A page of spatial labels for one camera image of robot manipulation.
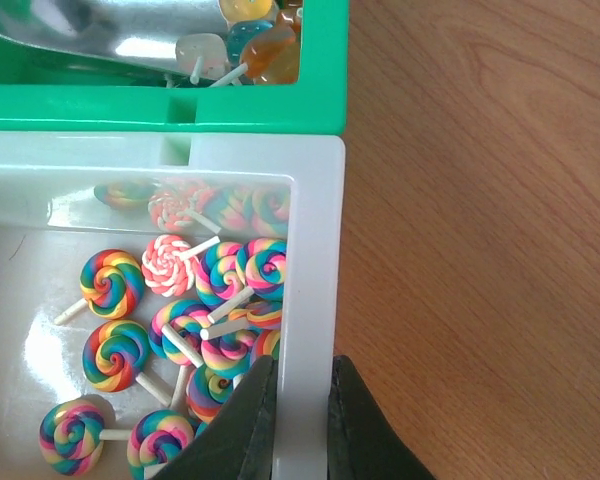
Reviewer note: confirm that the white plastic bin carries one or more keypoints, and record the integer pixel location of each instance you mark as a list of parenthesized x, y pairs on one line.
[(142, 275)]

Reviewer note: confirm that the green plastic bin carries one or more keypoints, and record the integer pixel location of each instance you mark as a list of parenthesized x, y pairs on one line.
[(42, 90)]

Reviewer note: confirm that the metal scoop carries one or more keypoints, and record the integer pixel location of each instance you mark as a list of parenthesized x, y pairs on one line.
[(138, 33)]

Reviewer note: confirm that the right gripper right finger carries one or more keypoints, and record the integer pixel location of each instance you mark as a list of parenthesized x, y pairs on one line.
[(361, 444)]

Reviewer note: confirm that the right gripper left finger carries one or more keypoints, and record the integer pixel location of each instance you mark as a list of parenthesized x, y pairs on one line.
[(238, 444)]

